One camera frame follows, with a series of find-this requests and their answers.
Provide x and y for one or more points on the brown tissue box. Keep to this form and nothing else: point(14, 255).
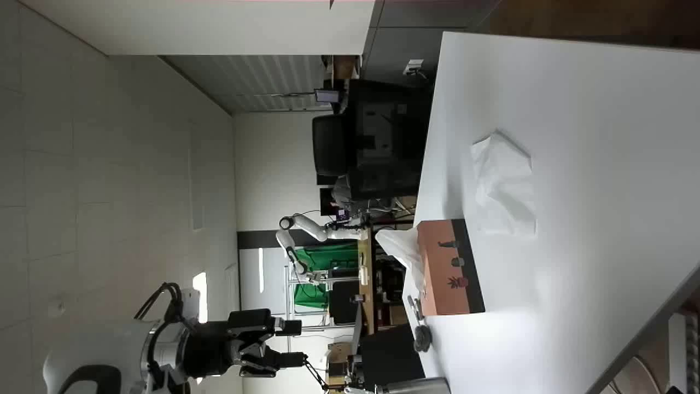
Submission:
point(445, 265)

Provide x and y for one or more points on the grey metal table frame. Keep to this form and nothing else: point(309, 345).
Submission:
point(641, 336)

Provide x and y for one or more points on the black office chair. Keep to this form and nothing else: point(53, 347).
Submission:
point(380, 138)

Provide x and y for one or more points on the white tissue sheet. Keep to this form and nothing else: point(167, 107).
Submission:
point(398, 247)

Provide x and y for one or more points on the crumpled white tissue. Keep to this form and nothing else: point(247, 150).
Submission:
point(501, 183)

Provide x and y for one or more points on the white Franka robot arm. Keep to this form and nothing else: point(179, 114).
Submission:
point(111, 352)

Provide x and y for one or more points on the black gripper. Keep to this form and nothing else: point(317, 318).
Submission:
point(219, 342)

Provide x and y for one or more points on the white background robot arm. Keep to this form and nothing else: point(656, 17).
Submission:
point(306, 225)

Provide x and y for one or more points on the small black device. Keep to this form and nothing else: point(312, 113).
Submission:
point(421, 332)

